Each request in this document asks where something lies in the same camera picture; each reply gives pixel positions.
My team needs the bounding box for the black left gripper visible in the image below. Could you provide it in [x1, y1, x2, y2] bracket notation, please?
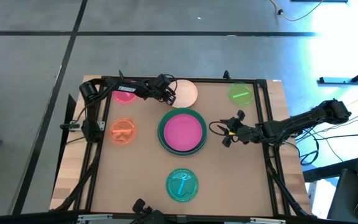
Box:
[144, 81, 178, 106]

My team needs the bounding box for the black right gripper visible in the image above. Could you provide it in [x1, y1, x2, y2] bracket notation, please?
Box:
[218, 110, 261, 147]

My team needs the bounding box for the peach plastic plate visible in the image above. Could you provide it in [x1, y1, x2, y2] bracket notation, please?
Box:
[168, 79, 199, 109]

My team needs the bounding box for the large dark green plate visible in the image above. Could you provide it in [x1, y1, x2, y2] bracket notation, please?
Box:
[158, 108, 208, 156]

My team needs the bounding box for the small green transparent plate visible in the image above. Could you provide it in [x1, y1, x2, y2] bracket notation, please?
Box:
[227, 82, 254, 106]

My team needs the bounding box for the pink plastic plate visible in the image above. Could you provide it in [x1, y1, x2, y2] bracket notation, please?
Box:
[163, 113, 203, 152]

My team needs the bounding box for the small red transparent plate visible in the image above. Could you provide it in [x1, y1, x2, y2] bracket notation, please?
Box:
[112, 81, 138, 105]

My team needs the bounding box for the small orange transparent plate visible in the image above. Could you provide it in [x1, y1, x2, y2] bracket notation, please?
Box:
[109, 117, 138, 146]

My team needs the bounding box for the teal transparent plate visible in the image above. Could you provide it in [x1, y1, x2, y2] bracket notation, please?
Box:
[165, 167, 200, 203]

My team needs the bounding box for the brown cardboard mat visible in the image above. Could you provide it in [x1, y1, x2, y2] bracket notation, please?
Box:
[90, 80, 275, 218]

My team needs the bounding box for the black floor bar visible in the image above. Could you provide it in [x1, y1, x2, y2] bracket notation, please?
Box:
[303, 157, 358, 183]

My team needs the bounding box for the black desk foot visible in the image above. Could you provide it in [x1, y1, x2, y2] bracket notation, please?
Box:
[318, 60, 358, 85]

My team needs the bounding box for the black jointed device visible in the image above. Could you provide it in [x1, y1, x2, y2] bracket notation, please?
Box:
[131, 198, 166, 224]

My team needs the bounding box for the black beam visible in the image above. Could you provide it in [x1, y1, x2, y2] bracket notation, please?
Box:
[0, 210, 358, 224]

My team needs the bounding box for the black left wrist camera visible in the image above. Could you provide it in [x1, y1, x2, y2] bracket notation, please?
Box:
[155, 73, 172, 91]

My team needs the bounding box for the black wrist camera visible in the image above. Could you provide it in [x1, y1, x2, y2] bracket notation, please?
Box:
[155, 73, 172, 91]
[260, 120, 280, 138]

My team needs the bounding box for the black metal table frame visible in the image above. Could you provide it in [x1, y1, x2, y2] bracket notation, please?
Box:
[51, 70, 315, 218]

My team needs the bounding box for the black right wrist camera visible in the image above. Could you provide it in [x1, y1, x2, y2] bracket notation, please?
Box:
[260, 120, 280, 138]

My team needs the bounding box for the looped black cable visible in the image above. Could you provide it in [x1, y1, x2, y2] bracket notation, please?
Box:
[299, 141, 320, 166]

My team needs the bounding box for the silver metal bracket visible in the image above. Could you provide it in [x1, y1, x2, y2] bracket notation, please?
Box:
[77, 213, 114, 223]
[249, 217, 287, 224]

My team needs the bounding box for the yellow floor cable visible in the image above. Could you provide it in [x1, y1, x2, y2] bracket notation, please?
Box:
[268, 0, 324, 22]

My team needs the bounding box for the thin white cable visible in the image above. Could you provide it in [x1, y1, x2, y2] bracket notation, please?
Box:
[337, 104, 358, 129]

